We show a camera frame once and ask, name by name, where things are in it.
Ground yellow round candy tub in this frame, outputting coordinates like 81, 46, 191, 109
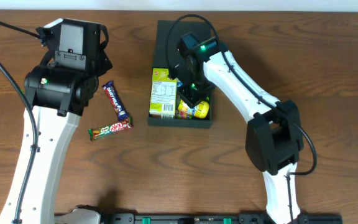
178, 100, 209, 119

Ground colourful gummy candy bag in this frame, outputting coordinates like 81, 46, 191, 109
175, 107, 195, 119

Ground green yellow snack box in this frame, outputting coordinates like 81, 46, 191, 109
149, 68, 177, 116

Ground black box with lid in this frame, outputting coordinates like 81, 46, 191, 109
147, 20, 213, 129

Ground purple Dairy Milk bar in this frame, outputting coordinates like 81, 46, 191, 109
102, 80, 129, 121

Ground red KitKat bar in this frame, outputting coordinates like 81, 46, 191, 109
88, 117, 133, 141

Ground brown white snack box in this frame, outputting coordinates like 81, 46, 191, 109
161, 114, 175, 119

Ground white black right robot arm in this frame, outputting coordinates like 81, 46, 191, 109
172, 32, 304, 223

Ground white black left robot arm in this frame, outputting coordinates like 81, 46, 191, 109
0, 19, 112, 223

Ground black mounting rail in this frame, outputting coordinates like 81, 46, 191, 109
54, 212, 344, 224

